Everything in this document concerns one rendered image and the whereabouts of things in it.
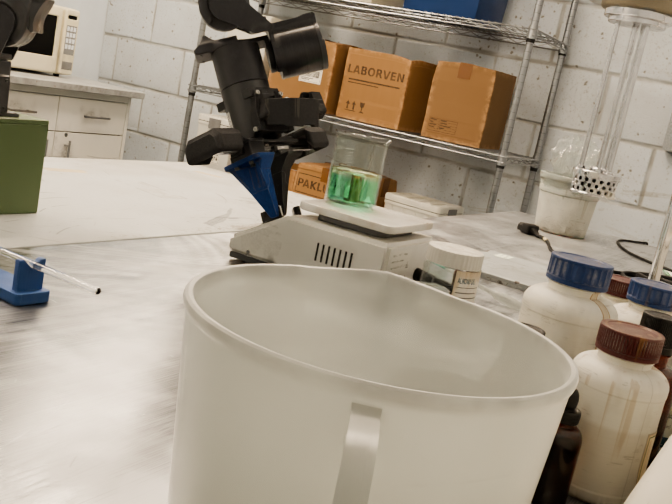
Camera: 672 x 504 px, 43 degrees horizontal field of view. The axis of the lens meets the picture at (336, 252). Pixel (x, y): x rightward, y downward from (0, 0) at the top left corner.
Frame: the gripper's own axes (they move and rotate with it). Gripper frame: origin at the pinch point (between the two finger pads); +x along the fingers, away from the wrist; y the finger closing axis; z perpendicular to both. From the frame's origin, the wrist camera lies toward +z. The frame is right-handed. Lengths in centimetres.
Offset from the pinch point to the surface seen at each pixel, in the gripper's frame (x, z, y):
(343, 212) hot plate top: 5.6, 9.9, -0.8
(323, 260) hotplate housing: 10.0, 6.8, -2.3
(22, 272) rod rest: 6.0, 4.6, -35.8
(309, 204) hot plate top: 3.7, 6.5, -1.8
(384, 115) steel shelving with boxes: -49, -111, 192
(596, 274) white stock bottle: 17.8, 40.5, -12.5
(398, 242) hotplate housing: 10.3, 13.9, 2.1
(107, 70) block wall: -132, -278, 204
